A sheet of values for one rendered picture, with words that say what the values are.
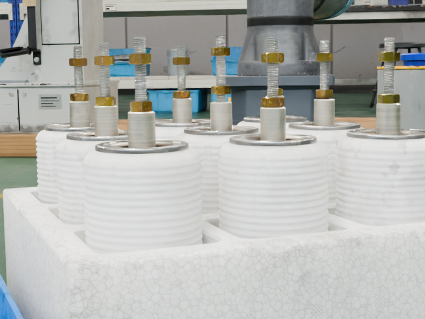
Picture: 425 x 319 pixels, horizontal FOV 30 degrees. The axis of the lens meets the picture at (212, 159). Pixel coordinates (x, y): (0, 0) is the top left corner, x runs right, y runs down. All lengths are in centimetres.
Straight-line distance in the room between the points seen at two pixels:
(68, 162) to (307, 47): 71
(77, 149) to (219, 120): 15
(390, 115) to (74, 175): 29
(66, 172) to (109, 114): 7
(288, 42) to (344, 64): 782
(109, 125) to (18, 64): 244
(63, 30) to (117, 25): 645
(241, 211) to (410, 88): 36
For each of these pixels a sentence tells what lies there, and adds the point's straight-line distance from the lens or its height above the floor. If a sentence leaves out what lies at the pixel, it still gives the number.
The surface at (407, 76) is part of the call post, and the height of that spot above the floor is 30.
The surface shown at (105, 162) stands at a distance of 60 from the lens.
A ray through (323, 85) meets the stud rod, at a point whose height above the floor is 30.
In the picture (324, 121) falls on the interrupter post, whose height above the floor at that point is 26.
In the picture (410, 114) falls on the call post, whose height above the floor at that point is 26.
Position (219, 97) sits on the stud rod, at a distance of 78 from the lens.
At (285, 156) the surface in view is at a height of 24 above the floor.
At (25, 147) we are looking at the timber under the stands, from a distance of 292.
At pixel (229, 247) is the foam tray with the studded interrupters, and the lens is 60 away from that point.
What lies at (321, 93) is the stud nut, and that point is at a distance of 83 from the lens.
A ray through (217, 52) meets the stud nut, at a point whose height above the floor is 33.
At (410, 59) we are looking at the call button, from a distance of 98.
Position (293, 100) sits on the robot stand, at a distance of 131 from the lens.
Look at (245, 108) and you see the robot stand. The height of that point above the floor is 25.
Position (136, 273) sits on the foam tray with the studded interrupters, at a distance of 57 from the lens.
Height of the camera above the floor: 32
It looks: 7 degrees down
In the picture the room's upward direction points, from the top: 1 degrees counter-clockwise
